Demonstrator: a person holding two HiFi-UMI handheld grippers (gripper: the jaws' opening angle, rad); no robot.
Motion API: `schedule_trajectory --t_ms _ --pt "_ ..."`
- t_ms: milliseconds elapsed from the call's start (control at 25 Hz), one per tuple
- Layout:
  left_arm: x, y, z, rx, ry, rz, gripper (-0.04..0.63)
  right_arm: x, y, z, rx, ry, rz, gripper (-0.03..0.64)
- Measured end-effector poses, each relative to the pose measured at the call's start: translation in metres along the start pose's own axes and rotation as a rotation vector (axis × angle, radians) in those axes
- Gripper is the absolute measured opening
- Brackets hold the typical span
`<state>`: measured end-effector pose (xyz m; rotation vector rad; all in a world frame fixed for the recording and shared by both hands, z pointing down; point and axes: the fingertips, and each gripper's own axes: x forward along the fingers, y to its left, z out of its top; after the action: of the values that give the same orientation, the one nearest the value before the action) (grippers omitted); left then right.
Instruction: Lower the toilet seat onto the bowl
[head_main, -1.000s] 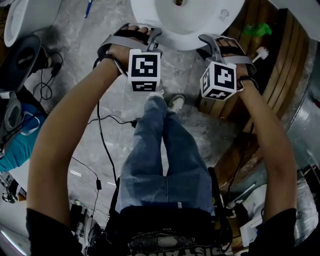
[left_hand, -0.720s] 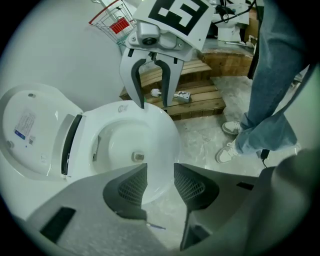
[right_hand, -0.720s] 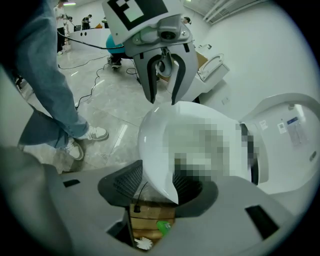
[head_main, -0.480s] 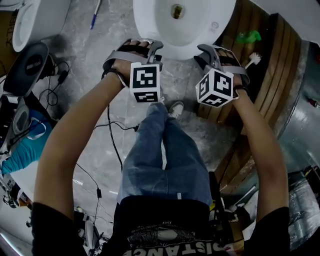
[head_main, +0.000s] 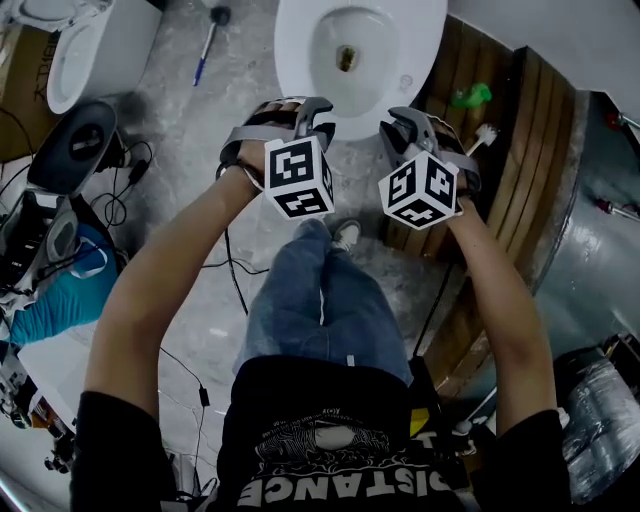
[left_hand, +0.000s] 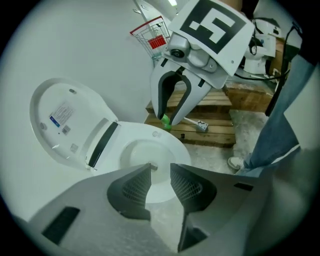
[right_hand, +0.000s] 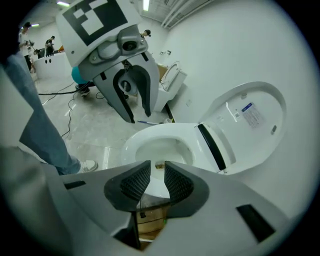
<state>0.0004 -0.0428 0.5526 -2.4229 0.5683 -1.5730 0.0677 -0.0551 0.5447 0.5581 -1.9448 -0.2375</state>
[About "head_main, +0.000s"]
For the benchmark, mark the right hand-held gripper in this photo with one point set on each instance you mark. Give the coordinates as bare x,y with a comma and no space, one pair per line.
420,195

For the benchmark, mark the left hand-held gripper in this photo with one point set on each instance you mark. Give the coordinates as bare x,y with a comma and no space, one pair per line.
295,170

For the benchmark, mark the person's right forearm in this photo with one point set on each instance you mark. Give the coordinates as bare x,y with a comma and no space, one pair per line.
505,310

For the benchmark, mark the person's left forearm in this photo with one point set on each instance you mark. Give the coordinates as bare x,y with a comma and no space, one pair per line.
165,280

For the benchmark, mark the white toilet brush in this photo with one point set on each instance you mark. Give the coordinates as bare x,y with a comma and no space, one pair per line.
486,134

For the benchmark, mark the person's left hand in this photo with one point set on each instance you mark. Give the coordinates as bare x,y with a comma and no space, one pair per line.
280,112

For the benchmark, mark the person's right hand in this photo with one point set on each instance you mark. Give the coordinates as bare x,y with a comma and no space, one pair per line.
445,137

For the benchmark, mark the person's white sneaker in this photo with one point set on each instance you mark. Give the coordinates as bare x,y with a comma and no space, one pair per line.
346,235

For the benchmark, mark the green plastic bottle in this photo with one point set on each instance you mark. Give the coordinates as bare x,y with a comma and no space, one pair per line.
475,95

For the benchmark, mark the wooden slat platform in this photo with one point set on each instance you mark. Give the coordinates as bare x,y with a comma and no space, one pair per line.
530,150

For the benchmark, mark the person's blue jeans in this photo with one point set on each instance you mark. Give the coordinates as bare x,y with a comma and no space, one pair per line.
300,300

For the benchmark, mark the metal cart red wheels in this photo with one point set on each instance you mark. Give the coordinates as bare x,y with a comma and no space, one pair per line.
607,205

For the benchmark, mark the person's black printed shirt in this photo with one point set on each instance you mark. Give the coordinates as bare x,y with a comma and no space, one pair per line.
300,390

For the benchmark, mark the small yellow pack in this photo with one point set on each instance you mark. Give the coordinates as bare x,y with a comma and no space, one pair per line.
420,422

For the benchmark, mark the dark wrapped bundle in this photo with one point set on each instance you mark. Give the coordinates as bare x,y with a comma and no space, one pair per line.
600,400

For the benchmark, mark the cardboard box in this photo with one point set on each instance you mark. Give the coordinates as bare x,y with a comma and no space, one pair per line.
25,100

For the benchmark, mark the white box cabinet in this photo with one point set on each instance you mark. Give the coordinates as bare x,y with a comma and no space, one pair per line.
55,365

